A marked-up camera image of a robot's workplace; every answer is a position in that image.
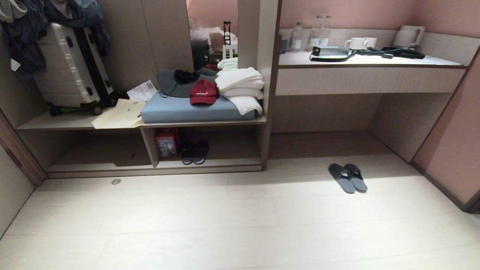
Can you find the silver hard-shell suitcase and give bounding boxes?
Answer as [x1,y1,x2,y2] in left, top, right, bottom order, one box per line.
[33,22,114,109]

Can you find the white electric kettle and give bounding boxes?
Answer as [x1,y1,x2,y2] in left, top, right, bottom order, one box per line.
[393,25,426,50]

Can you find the folded white towel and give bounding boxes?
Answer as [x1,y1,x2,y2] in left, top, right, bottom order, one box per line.
[215,67,264,116]

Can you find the beige paper envelope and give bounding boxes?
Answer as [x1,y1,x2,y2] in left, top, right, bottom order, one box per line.
[91,99,147,130]

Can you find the wooden desk counter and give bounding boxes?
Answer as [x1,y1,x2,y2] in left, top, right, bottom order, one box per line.
[275,28,480,96]

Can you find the grey sun hat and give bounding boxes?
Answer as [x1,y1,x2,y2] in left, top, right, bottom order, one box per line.
[156,69,219,98]

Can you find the clear plastic water bottle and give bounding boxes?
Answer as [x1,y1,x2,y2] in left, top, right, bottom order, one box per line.
[321,15,333,47]
[310,15,324,51]
[291,22,303,53]

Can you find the black tray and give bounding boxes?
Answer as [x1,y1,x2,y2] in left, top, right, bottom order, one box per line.
[309,46,358,62]

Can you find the white printed paper sheet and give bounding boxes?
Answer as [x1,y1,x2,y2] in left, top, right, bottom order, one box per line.
[127,79,158,103]

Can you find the red baseball cap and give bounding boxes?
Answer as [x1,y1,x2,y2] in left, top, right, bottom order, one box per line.
[189,79,219,105]

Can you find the wall mirror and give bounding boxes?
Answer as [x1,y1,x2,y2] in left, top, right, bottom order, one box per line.
[186,0,239,72]

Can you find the grey slipper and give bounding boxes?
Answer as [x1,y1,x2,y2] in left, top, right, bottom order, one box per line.
[344,163,368,193]
[328,163,356,194]

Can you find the red fire safety box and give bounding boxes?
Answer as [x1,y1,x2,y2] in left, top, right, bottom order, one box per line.
[154,128,180,161]

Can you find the black slipper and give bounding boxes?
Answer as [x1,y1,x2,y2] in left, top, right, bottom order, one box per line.
[193,140,210,165]
[181,141,195,165]

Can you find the blue bench cushion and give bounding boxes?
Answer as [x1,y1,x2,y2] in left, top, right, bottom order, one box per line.
[140,91,256,124]

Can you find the dark hanging jacket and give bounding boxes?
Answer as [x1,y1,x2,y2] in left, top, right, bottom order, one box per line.
[0,0,111,75]

